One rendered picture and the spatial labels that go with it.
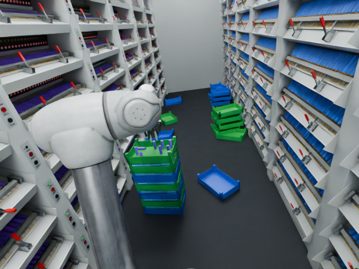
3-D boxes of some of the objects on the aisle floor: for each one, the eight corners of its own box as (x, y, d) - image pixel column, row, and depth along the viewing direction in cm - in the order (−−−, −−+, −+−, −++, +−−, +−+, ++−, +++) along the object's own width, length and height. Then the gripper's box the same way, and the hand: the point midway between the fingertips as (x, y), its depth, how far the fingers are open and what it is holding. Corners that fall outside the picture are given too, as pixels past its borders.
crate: (240, 188, 161) (240, 181, 157) (221, 200, 152) (220, 193, 148) (215, 171, 184) (214, 164, 180) (197, 181, 176) (196, 174, 172)
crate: (186, 194, 164) (185, 187, 160) (183, 214, 147) (181, 207, 143) (151, 194, 170) (149, 187, 166) (145, 214, 153) (142, 206, 149)
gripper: (138, 124, 113) (143, 148, 132) (165, 116, 118) (166, 140, 136) (135, 115, 118) (140, 139, 136) (161, 108, 122) (163, 132, 140)
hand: (153, 136), depth 133 cm, fingers open, 3 cm apart
